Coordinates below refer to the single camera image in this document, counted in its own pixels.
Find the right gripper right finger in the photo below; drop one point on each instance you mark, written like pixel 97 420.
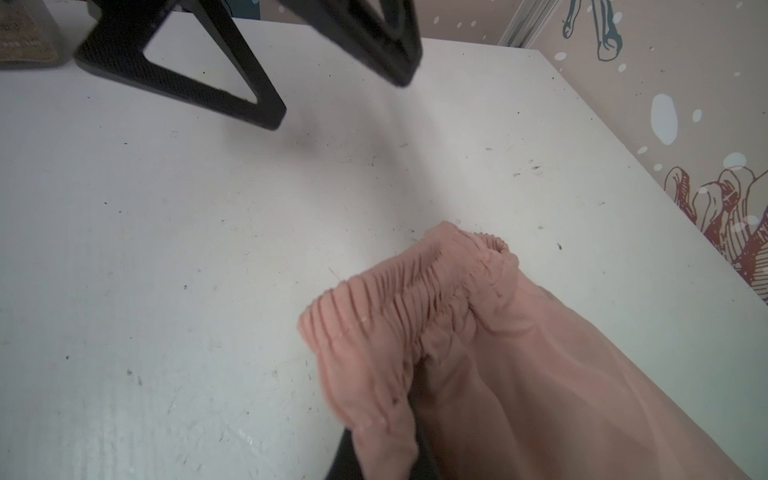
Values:
pixel 425 467

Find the pink shorts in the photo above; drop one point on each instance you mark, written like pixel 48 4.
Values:
pixel 507 381

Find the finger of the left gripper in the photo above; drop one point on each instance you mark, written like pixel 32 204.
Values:
pixel 190 51
pixel 387 41

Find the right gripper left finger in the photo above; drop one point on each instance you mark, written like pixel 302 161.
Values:
pixel 345 465

